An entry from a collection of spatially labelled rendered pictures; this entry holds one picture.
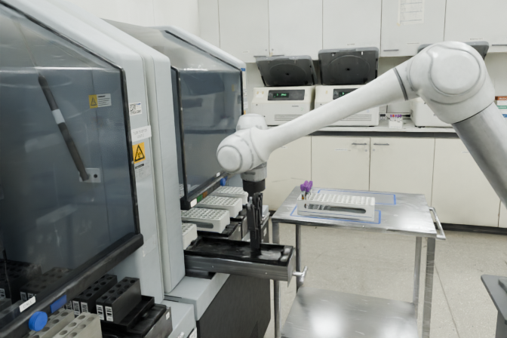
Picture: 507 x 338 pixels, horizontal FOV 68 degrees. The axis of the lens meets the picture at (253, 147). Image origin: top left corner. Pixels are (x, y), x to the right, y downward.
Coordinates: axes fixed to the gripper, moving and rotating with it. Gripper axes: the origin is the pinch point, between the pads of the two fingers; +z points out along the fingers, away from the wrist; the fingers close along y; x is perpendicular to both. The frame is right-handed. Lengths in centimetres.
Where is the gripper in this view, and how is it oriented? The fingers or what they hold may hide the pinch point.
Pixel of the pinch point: (256, 236)
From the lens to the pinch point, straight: 131.6
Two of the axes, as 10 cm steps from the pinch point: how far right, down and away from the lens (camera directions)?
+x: 9.6, 0.2, -2.9
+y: -2.9, 1.9, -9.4
